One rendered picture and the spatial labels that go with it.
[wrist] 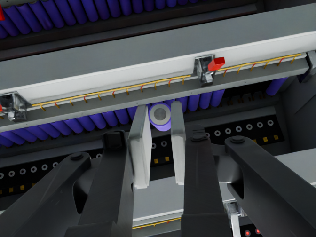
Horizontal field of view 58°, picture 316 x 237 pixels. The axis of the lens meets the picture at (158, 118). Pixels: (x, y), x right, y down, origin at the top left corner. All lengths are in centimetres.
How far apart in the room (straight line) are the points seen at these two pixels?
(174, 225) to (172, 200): 8
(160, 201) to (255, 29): 26
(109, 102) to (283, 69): 26
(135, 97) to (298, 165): 24
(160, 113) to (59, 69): 22
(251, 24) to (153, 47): 14
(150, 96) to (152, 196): 14
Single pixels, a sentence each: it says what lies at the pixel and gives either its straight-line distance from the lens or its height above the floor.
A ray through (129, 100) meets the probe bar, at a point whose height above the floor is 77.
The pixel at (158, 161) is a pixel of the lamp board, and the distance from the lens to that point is 53.
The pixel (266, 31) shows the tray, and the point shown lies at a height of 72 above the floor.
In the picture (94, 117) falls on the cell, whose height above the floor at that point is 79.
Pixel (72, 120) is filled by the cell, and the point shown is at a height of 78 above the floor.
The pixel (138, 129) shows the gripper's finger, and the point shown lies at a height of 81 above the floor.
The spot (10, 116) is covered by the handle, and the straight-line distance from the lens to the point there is 42.
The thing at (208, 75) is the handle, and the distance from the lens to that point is 39.
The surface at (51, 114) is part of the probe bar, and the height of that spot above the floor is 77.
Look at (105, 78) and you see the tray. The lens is 40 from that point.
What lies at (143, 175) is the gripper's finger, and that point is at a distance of 15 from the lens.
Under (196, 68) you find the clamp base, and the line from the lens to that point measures 41.
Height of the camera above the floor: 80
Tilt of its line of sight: 1 degrees up
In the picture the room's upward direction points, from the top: 169 degrees clockwise
